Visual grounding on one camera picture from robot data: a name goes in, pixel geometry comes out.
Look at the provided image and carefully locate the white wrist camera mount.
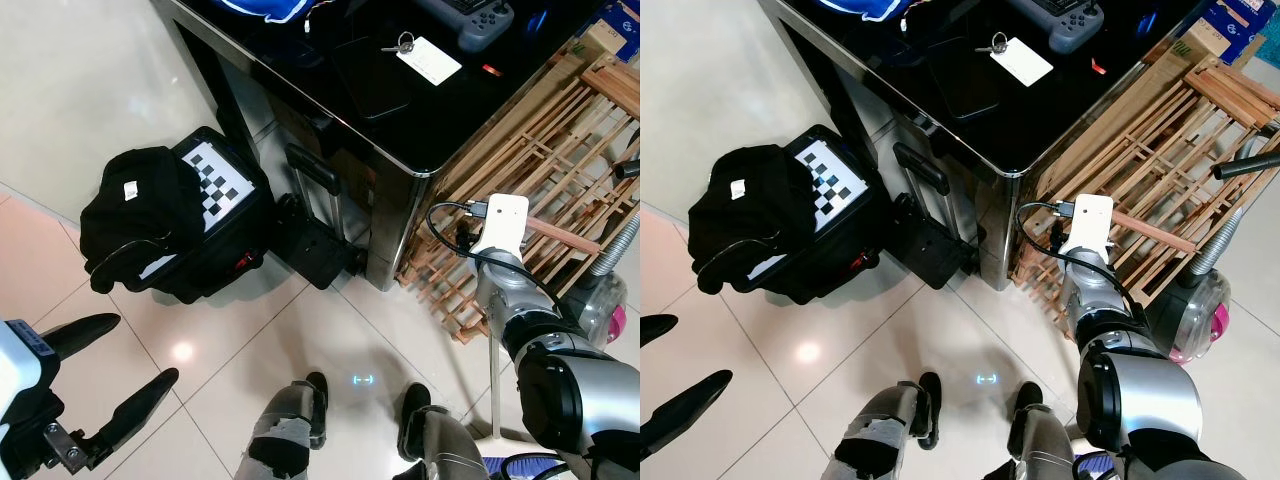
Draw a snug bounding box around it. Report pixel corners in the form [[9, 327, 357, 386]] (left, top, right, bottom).
[[0, 319, 57, 423], [470, 194, 530, 257], [1057, 194, 1115, 257]]

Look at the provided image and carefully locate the reddish wooden slat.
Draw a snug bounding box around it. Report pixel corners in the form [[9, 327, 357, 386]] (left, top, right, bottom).
[[526, 216, 603, 254], [1112, 209, 1198, 254]]

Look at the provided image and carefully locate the checkerboard pattern sheet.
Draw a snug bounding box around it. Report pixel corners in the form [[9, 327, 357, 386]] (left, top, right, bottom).
[[178, 140, 259, 233], [795, 138, 869, 233]]

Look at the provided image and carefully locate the blue fabric item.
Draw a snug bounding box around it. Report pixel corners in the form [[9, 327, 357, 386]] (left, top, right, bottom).
[[210, 0, 313, 24], [815, 0, 903, 20]]

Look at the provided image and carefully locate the robot right leg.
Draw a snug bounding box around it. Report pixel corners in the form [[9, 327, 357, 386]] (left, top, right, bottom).
[[985, 382, 1079, 480], [393, 383, 491, 480]]

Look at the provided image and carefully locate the black cloth with white tag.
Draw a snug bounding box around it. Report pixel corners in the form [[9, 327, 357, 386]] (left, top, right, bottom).
[[80, 147, 208, 293], [688, 145, 816, 293]]

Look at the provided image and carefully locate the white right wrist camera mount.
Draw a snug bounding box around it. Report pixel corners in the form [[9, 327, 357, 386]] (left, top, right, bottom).
[[1057, 194, 1115, 257], [470, 194, 530, 257]]

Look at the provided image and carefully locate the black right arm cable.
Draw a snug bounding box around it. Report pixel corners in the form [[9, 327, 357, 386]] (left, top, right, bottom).
[[427, 200, 566, 321], [1017, 200, 1151, 321]]

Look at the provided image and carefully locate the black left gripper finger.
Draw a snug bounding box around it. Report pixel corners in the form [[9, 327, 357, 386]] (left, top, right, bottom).
[[85, 368, 181, 467], [45, 313, 122, 363], [640, 370, 734, 463], [640, 315, 679, 349]]

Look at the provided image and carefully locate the grey pink vacuum cleaner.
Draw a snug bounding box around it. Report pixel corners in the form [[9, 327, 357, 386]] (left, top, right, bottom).
[[1145, 125, 1280, 366], [565, 158, 641, 348]]

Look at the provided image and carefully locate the black trolley case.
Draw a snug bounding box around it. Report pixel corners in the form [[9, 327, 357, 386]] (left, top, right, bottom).
[[268, 143, 369, 293], [885, 143, 979, 293]]

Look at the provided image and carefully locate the blue cardboard box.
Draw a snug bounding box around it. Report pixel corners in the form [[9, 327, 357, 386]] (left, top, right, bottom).
[[585, 0, 641, 63], [1175, 0, 1280, 71]]

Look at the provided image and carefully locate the black bag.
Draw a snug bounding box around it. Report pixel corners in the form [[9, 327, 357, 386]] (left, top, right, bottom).
[[688, 125, 888, 306], [80, 127, 276, 304]]

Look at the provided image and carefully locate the grey game controller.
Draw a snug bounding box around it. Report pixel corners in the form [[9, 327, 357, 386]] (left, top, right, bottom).
[[415, 0, 517, 52], [1028, 0, 1107, 55]]

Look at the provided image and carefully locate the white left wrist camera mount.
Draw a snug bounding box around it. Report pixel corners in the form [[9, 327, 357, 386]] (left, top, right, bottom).
[[0, 319, 57, 423]]

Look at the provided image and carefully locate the white card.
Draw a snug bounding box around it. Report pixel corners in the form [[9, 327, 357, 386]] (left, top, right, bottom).
[[396, 38, 464, 88], [989, 38, 1055, 88]]

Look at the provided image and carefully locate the black glossy table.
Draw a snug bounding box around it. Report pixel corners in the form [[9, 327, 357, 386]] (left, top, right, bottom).
[[758, 0, 1216, 293], [155, 0, 626, 293]]

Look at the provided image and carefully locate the wooden lattice rack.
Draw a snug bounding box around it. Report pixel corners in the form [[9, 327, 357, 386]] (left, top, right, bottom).
[[397, 40, 641, 344], [1008, 42, 1280, 313]]

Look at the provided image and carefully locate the black phone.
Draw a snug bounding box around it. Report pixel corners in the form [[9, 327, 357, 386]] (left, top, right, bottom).
[[334, 38, 417, 120], [924, 38, 1007, 122]]

